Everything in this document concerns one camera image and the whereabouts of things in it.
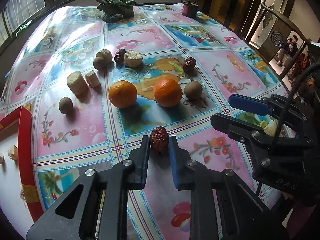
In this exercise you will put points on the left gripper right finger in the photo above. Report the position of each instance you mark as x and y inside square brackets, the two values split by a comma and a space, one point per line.
[182, 166]

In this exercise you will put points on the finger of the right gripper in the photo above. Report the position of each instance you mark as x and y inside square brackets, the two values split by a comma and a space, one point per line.
[236, 129]
[251, 105]

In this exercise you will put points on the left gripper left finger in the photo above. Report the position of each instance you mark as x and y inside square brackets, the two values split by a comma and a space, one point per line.
[139, 167]

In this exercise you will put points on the red jujube gripped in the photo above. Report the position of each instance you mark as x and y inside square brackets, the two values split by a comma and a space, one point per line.
[159, 141]

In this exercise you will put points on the pale corn cob piece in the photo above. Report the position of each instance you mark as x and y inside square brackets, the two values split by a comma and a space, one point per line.
[269, 127]

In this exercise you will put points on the brown longan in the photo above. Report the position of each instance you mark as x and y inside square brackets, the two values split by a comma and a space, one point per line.
[99, 63]
[65, 105]
[193, 90]

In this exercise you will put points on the large orange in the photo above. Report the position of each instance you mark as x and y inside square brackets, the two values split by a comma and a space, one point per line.
[122, 94]

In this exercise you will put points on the small corn cob chunk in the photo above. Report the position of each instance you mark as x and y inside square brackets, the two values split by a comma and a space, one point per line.
[92, 79]

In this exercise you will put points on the tall corn cob piece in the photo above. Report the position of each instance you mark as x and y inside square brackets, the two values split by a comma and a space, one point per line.
[76, 83]

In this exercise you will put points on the round corn cob slice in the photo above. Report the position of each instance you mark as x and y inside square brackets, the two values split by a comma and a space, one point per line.
[133, 58]

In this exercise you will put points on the red jujube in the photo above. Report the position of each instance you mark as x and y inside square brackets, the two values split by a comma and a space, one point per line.
[119, 55]
[189, 65]

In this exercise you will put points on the floral plastic tablecloth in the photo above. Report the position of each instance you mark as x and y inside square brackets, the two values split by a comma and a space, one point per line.
[96, 134]

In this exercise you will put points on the dark bottle pink label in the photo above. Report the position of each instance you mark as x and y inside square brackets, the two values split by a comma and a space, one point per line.
[190, 8]

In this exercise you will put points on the red shallow box tray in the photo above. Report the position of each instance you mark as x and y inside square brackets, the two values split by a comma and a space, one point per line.
[20, 201]

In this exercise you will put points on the green cloth on sill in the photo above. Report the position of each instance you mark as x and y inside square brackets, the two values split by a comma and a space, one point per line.
[23, 27]

